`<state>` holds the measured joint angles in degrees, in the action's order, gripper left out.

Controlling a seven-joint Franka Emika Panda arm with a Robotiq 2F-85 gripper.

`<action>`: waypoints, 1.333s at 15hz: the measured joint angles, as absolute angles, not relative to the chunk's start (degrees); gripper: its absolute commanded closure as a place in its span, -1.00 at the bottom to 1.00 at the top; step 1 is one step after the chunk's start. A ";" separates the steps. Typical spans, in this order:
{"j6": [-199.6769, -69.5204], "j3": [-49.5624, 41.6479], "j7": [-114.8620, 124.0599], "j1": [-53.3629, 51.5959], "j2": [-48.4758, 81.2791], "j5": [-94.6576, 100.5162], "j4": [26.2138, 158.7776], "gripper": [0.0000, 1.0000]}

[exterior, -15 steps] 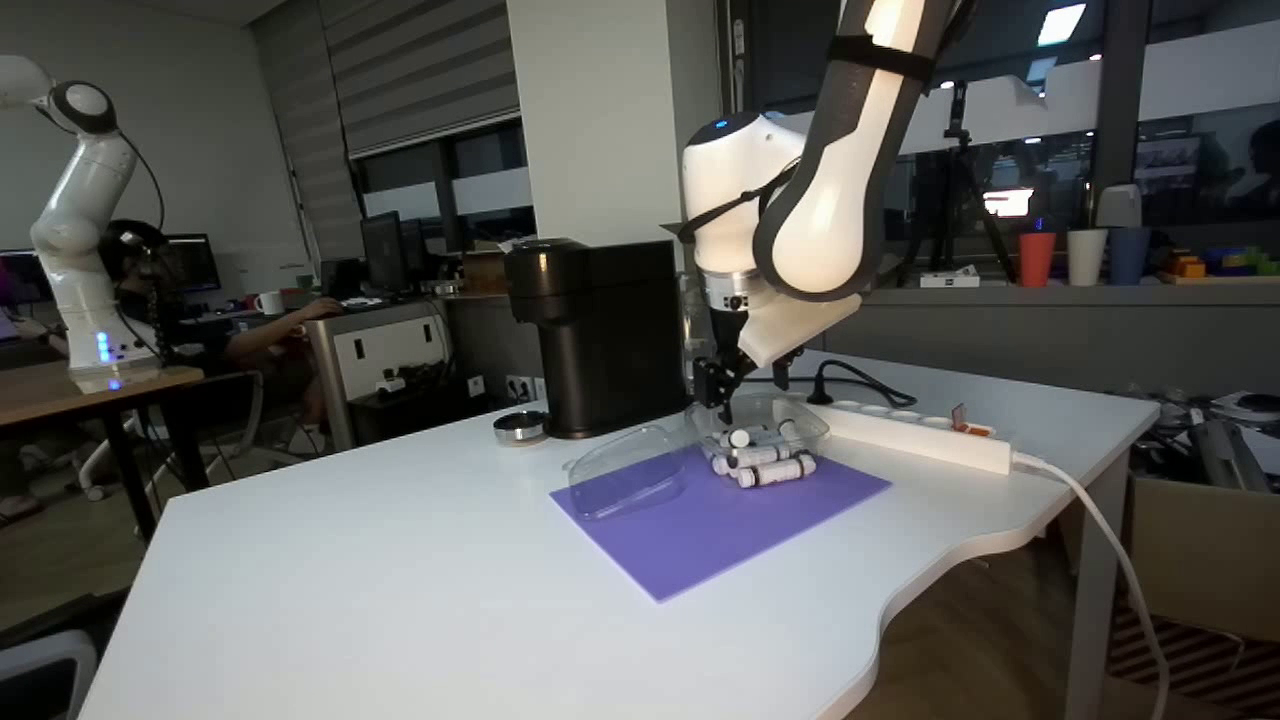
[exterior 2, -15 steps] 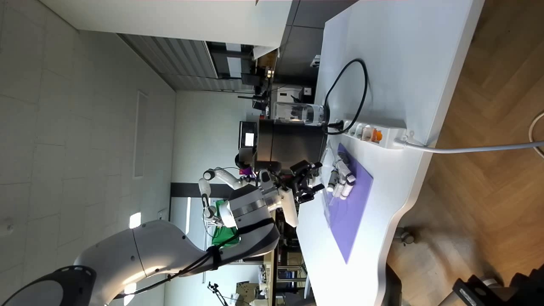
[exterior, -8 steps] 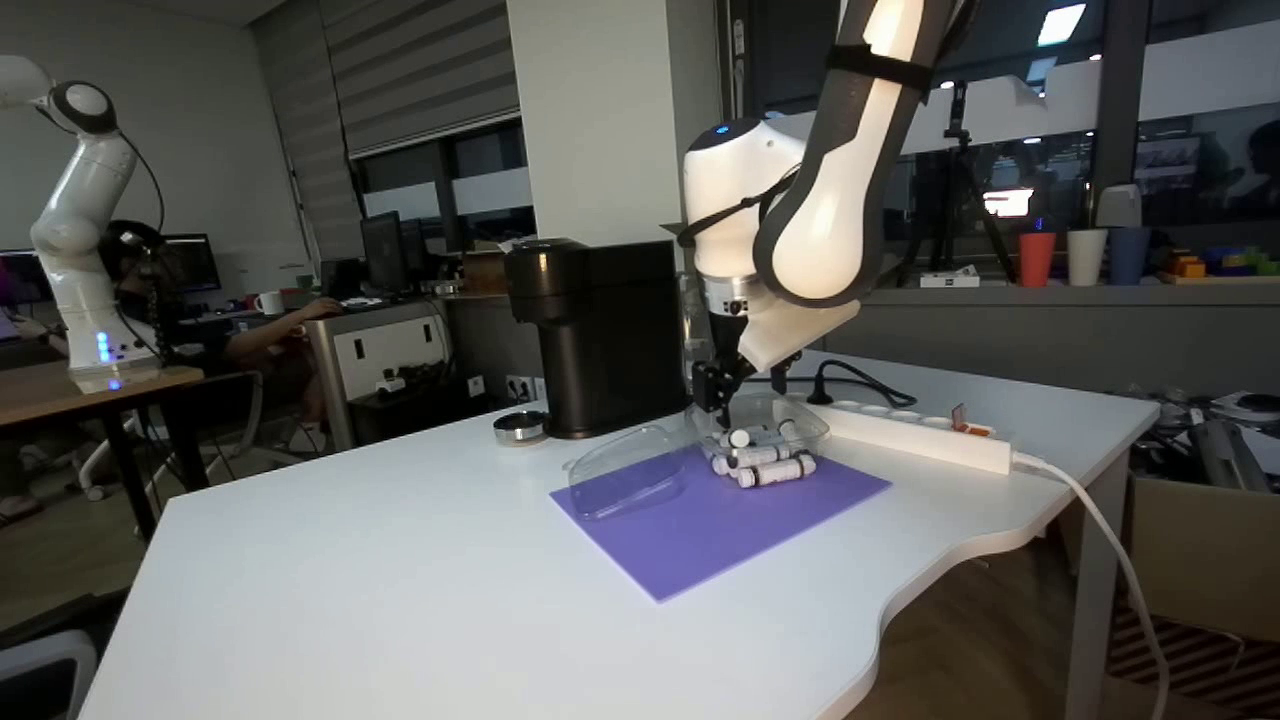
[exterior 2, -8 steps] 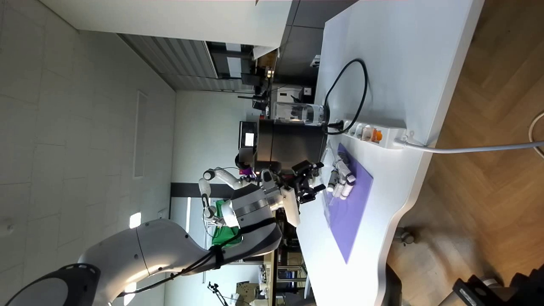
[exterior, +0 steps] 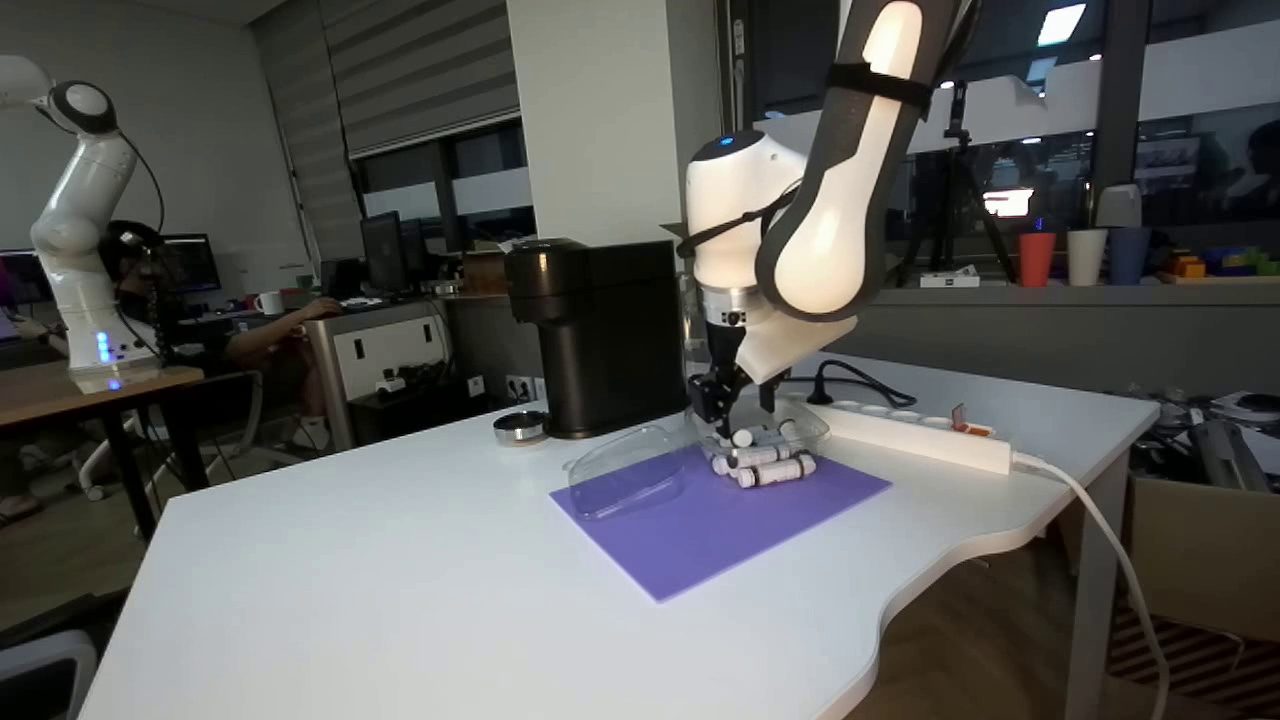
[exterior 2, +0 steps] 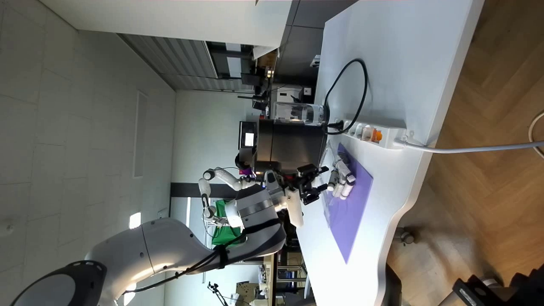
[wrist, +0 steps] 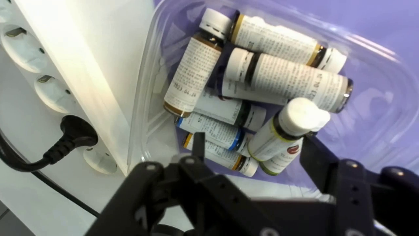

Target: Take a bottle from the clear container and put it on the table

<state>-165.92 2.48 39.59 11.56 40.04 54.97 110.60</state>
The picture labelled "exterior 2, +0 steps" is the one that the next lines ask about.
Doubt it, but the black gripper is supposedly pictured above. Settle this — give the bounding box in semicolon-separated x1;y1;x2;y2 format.
286;163;334;205

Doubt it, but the small bottle with white cap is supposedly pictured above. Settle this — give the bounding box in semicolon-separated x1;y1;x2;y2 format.
336;180;359;200
332;160;351;180

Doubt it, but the stainless steel appliance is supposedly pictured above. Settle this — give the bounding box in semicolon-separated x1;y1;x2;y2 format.
256;117;332;173

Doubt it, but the purple mat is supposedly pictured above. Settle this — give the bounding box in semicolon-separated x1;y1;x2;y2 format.
322;143;376;265

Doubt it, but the person in background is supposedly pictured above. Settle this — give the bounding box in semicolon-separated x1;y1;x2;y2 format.
234;149;259;178

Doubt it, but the white power strip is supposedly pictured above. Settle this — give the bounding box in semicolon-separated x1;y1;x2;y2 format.
348;114;412;151

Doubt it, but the small monitor screen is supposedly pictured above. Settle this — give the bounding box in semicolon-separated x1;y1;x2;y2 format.
240;119;261;149

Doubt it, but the white coffee machine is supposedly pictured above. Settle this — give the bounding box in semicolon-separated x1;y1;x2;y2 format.
269;83;317;122

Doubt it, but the green cloth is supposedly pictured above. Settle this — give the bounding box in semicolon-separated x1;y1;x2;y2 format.
212;197;247;248

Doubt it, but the wooden background desk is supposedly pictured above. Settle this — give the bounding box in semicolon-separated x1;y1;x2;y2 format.
263;253;281;306

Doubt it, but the furry beige rug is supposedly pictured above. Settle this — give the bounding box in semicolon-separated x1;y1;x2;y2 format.
390;224;497;306

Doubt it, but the black chair base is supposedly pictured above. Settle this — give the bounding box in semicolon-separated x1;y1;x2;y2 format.
450;270;544;306

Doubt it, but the black power cable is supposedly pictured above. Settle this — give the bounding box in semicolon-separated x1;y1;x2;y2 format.
322;58;371;136

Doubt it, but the white cable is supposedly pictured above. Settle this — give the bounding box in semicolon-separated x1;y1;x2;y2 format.
393;109;544;156

